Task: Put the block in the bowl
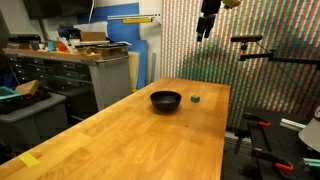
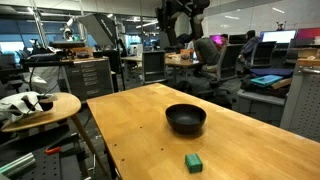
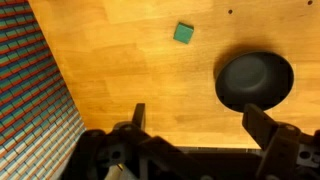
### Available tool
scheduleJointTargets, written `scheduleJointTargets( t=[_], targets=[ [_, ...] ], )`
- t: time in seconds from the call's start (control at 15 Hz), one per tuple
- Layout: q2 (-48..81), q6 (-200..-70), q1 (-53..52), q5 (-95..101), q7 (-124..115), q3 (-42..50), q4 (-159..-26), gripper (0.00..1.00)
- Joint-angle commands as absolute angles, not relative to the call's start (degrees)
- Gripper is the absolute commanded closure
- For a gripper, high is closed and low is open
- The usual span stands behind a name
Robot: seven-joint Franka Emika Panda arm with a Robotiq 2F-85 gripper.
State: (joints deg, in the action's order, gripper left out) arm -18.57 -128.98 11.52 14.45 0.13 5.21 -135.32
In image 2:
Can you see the green block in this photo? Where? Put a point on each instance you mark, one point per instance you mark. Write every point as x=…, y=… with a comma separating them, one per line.
x=193, y=163

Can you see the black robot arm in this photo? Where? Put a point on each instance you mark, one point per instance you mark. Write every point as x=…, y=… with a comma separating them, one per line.
x=171, y=20

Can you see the black bowl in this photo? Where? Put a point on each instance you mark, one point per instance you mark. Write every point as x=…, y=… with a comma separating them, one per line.
x=185, y=116

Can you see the black mesh chair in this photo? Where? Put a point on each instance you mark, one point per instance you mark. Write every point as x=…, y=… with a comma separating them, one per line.
x=153, y=66

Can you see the wooden office desk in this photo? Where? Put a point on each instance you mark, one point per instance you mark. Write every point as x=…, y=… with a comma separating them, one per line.
x=173, y=62

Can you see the seated person grey shirt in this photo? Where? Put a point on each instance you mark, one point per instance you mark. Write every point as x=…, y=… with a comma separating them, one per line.
x=207, y=51

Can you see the grey drawer cabinet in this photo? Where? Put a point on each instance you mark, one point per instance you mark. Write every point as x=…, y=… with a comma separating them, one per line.
x=89, y=78

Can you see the grey office chair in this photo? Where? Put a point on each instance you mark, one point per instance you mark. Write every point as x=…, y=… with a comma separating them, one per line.
x=228, y=63

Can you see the pink lit monitor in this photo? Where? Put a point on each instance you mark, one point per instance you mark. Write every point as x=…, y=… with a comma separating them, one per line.
x=216, y=39

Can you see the studio softbox light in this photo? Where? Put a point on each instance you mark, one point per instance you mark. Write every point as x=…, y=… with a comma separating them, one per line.
x=98, y=28

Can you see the round wooden side table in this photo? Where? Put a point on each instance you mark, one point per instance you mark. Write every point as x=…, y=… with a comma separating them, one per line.
x=66, y=106

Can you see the seated person dark hoodie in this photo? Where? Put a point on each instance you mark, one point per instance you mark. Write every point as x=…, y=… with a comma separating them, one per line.
x=249, y=46

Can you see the grey low bench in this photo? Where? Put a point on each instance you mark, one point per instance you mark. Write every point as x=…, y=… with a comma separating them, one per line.
x=261, y=105

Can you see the teal flat box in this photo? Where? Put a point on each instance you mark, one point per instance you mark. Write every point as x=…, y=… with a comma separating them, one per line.
x=266, y=80

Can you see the dark blue cushion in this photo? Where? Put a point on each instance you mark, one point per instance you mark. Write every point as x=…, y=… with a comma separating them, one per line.
x=271, y=72

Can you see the black cup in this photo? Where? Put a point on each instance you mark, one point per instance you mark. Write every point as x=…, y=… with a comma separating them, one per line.
x=46, y=104

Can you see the white lit monitor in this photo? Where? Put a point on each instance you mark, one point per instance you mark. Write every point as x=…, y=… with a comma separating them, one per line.
x=279, y=36

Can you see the grey perforated cabinet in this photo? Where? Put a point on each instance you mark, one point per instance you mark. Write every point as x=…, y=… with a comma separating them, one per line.
x=305, y=100

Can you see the white crumpled cloth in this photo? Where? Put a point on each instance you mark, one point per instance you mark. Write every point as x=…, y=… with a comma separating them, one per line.
x=13, y=106

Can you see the red lit monitor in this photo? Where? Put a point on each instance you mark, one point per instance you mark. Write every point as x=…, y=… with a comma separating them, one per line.
x=309, y=33

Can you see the aluminium extrusion bar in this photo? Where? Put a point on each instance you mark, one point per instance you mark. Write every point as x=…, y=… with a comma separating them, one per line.
x=16, y=165

